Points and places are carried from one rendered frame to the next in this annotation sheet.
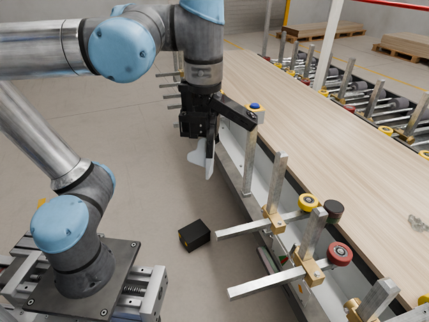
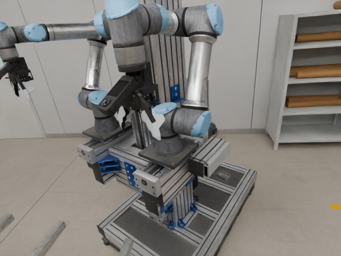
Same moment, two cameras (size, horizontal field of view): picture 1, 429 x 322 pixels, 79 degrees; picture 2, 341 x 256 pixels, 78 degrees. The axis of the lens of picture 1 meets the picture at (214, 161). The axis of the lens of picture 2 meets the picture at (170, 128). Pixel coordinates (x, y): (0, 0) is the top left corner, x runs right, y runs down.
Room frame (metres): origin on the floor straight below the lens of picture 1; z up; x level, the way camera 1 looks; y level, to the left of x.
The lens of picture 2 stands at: (0.89, -0.41, 1.61)
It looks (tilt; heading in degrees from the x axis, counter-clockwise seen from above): 27 degrees down; 122
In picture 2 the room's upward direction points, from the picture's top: 6 degrees counter-clockwise
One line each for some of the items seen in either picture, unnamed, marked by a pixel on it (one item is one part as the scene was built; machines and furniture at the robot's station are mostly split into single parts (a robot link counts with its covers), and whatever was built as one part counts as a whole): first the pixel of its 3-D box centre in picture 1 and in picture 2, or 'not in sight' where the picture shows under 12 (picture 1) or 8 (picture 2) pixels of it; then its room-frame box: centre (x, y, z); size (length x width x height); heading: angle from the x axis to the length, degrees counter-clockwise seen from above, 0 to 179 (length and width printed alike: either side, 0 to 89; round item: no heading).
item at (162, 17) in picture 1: (145, 30); (143, 20); (0.50, 0.12, 1.61); 0.11 x 0.11 x 0.08; 0
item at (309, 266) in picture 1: (307, 264); not in sight; (0.52, -0.33, 0.85); 0.14 x 0.06 x 0.05; 17
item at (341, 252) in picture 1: (336, 259); not in sight; (0.54, -0.44, 0.85); 0.08 x 0.08 x 0.11
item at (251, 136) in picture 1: (249, 161); not in sight; (1.03, -0.17, 0.93); 0.05 x 0.05 x 0.45; 17
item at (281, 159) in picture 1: (273, 199); not in sight; (0.78, -0.25, 0.92); 0.04 x 0.04 x 0.48; 17
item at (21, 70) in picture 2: not in sight; (17, 70); (-0.31, 0.13, 1.46); 0.09 x 0.08 x 0.12; 83
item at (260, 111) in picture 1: (253, 114); not in sight; (1.03, -0.17, 1.18); 0.07 x 0.07 x 0.08; 17
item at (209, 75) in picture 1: (203, 71); (129, 56); (0.52, 0.02, 1.54); 0.08 x 0.08 x 0.05
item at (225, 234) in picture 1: (263, 224); not in sight; (0.73, -0.21, 0.82); 0.44 x 0.03 x 0.04; 107
